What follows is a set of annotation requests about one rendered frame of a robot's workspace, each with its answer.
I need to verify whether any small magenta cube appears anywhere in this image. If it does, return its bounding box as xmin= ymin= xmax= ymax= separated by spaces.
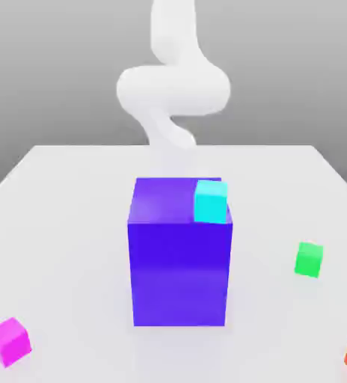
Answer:
xmin=0 ymin=316 xmax=33 ymax=369

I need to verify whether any small green cube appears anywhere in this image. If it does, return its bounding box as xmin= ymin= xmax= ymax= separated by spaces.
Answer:
xmin=293 ymin=241 xmax=325 ymax=279

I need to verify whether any small cyan cube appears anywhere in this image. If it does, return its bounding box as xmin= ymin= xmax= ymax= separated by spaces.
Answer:
xmin=193 ymin=180 xmax=229 ymax=225

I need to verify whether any large purple box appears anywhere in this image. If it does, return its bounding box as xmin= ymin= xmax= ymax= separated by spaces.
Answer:
xmin=126 ymin=177 xmax=233 ymax=328

